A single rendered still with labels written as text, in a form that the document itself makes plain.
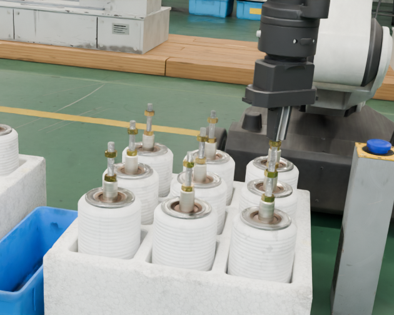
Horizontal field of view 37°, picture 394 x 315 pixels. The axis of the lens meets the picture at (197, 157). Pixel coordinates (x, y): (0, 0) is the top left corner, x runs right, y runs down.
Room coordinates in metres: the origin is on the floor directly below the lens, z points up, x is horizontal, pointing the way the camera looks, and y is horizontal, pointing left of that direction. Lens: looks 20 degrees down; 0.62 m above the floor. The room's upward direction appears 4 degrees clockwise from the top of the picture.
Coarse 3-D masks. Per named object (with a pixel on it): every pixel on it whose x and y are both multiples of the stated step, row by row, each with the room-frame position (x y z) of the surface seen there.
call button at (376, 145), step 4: (368, 140) 0.96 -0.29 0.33; (372, 140) 0.96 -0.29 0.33; (376, 140) 0.97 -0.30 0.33; (380, 140) 0.97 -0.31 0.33; (368, 144) 0.95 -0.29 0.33; (372, 144) 0.95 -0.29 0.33; (376, 144) 0.94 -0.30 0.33; (380, 144) 0.94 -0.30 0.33; (384, 144) 0.95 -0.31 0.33; (388, 144) 0.95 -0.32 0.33; (368, 148) 0.96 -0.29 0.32; (372, 148) 0.94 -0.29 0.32; (376, 148) 0.94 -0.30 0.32; (380, 148) 0.94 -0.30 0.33; (384, 148) 0.94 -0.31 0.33; (388, 148) 0.94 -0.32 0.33; (376, 152) 0.94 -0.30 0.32; (380, 152) 0.94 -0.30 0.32; (384, 152) 0.94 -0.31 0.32
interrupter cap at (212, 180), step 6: (180, 174) 0.93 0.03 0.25; (192, 174) 0.94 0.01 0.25; (210, 174) 0.94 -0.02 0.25; (216, 174) 0.94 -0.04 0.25; (180, 180) 0.91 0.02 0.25; (192, 180) 0.92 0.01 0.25; (210, 180) 0.92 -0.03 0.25; (216, 180) 0.92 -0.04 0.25; (198, 186) 0.89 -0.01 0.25; (204, 186) 0.89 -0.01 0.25; (210, 186) 0.89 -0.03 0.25; (216, 186) 0.90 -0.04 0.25
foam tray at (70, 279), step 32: (224, 224) 0.97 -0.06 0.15; (64, 256) 0.76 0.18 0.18; (96, 256) 0.77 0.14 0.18; (224, 256) 0.80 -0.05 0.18; (64, 288) 0.75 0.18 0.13; (96, 288) 0.75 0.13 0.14; (128, 288) 0.74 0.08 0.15; (160, 288) 0.73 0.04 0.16; (192, 288) 0.73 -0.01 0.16; (224, 288) 0.72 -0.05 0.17; (256, 288) 0.72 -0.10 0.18; (288, 288) 0.72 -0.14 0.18
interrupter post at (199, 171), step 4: (196, 164) 0.92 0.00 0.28; (200, 164) 0.92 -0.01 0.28; (204, 164) 0.92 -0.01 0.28; (196, 168) 0.92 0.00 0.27; (200, 168) 0.91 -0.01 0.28; (204, 168) 0.92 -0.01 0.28; (196, 172) 0.92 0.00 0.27; (200, 172) 0.91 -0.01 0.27; (204, 172) 0.92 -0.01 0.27; (196, 176) 0.91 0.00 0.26; (200, 176) 0.91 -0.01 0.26; (204, 176) 0.92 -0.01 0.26; (196, 180) 0.91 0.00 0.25; (200, 180) 0.91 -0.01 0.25; (204, 180) 0.92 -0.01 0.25
